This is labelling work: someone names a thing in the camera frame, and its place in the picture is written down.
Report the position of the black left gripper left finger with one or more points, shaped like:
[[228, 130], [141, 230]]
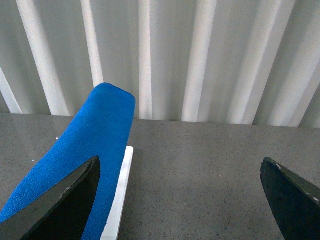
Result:
[[62, 212]]

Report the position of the white rack base board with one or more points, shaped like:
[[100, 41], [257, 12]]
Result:
[[112, 227]]

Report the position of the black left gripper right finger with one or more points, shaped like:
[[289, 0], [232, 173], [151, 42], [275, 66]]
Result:
[[294, 201]]

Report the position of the blue microfiber cloth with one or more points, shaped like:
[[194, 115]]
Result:
[[101, 128]]

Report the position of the white pleated curtain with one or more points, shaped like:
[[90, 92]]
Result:
[[248, 62]]

